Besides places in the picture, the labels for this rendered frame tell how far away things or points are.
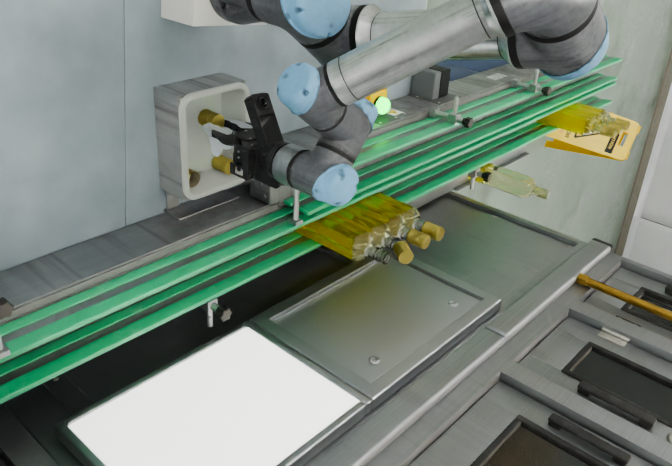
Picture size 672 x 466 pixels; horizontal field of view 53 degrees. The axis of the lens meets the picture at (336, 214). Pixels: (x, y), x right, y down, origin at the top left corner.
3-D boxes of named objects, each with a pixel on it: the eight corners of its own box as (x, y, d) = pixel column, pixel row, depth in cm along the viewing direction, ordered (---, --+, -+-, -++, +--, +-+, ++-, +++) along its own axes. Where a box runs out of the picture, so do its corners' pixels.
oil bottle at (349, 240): (291, 230, 159) (360, 265, 147) (292, 209, 157) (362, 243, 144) (308, 223, 163) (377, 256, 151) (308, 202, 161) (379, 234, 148)
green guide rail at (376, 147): (283, 173, 150) (309, 185, 145) (283, 169, 149) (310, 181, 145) (602, 56, 268) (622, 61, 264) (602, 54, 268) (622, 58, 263)
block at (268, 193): (247, 196, 154) (268, 207, 150) (246, 158, 149) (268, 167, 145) (258, 192, 156) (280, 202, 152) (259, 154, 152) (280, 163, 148)
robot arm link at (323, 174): (369, 173, 120) (347, 215, 119) (324, 154, 126) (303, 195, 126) (347, 156, 114) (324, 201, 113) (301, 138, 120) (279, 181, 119)
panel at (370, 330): (55, 437, 115) (177, 566, 95) (53, 424, 113) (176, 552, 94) (385, 254, 176) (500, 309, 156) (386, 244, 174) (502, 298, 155)
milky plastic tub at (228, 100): (160, 190, 142) (186, 203, 137) (153, 86, 132) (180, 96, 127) (225, 168, 154) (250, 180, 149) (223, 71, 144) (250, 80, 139)
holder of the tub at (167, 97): (161, 211, 145) (184, 224, 140) (153, 86, 132) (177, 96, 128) (224, 189, 156) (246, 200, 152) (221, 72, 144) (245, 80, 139)
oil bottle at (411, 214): (340, 208, 171) (408, 238, 159) (342, 187, 169) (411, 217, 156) (354, 201, 175) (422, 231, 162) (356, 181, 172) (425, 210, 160)
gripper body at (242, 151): (226, 172, 132) (268, 192, 125) (226, 130, 128) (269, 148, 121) (255, 163, 137) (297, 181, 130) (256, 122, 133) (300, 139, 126)
